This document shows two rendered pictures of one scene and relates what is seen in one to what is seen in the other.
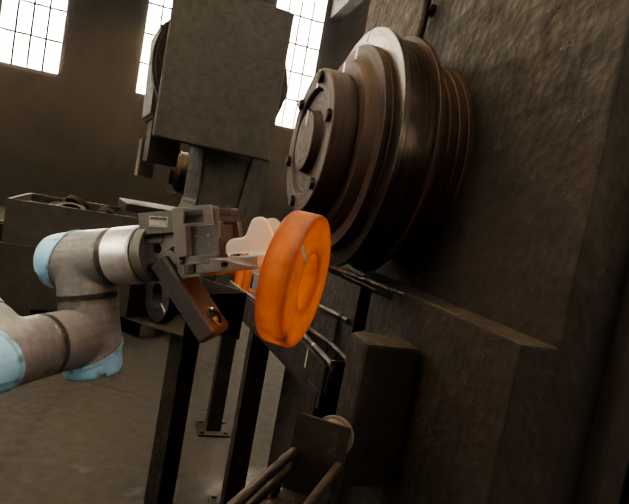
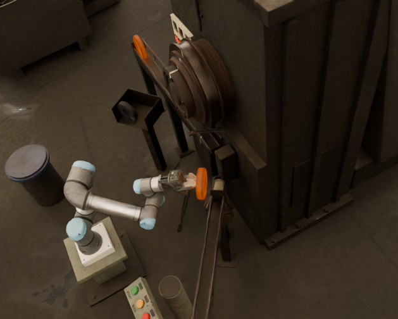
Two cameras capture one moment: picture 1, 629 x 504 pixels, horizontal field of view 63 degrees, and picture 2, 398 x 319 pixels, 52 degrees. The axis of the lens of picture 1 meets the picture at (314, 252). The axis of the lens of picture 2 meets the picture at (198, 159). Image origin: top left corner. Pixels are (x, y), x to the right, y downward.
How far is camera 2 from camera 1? 1.67 m
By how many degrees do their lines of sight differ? 47
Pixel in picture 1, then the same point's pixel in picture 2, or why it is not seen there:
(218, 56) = not seen: outside the picture
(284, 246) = (199, 190)
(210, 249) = (180, 185)
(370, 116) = (197, 102)
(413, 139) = (214, 109)
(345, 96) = (186, 95)
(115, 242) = (155, 188)
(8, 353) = (153, 220)
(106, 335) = (160, 197)
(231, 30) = not seen: outside the picture
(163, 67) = not seen: outside the picture
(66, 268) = (145, 192)
